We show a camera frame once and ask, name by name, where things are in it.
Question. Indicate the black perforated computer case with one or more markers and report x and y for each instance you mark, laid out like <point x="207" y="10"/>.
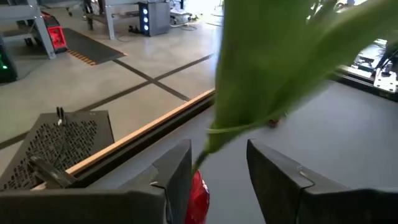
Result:
<point x="77" y="137"/>

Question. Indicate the black artificial tulip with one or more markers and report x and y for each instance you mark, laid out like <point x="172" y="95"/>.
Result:
<point x="264" y="62"/>

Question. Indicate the red and black box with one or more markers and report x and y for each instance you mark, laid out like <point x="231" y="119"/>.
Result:
<point x="57" y="37"/>

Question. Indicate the grey metal bracket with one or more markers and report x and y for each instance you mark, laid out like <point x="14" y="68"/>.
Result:
<point x="385" y="81"/>

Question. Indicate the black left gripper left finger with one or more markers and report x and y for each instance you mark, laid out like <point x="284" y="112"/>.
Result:
<point x="168" y="189"/>

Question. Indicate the grey computer tower blue lights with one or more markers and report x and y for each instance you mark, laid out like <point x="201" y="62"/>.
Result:
<point x="158" y="18"/>

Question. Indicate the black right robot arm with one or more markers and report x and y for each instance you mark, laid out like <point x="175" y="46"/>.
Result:
<point x="392" y="51"/>

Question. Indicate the dark mat orange striped edge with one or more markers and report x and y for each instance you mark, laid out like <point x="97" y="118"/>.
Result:
<point x="90" y="45"/>

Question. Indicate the grey metal workbench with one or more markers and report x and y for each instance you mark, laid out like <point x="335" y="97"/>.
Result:
<point x="45" y="39"/>

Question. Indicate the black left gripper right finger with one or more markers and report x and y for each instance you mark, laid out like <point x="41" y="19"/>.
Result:
<point x="280" y="193"/>

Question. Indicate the black table frame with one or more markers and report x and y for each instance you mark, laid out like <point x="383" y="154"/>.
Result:
<point x="161" y="129"/>

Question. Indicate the black computer green light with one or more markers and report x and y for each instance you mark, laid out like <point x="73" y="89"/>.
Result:
<point x="7" y="71"/>

